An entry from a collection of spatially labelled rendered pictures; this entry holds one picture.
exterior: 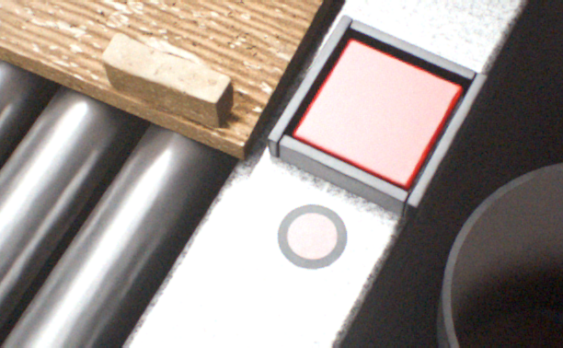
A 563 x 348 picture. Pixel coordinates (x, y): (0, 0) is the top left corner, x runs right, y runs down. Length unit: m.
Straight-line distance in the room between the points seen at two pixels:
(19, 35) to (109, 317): 0.14
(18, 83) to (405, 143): 0.19
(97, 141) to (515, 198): 0.68
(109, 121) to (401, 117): 0.14
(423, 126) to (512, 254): 0.79
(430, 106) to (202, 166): 0.11
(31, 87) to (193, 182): 0.10
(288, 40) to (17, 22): 0.13
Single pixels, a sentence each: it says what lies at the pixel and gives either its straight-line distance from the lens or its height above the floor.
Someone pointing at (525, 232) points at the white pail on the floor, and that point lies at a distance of 1.28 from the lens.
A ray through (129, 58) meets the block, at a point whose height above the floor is 0.96.
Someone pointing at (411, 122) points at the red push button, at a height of 0.93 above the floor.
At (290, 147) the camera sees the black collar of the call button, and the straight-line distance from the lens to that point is 0.53.
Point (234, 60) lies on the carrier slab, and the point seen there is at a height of 0.94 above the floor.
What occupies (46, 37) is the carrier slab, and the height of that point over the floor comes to 0.94.
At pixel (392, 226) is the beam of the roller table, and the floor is 0.92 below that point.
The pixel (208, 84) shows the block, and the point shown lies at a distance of 0.51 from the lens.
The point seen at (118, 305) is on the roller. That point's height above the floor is 0.91.
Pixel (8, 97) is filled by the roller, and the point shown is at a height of 0.91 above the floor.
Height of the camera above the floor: 1.40
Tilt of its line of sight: 64 degrees down
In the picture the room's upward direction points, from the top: 5 degrees counter-clockwise
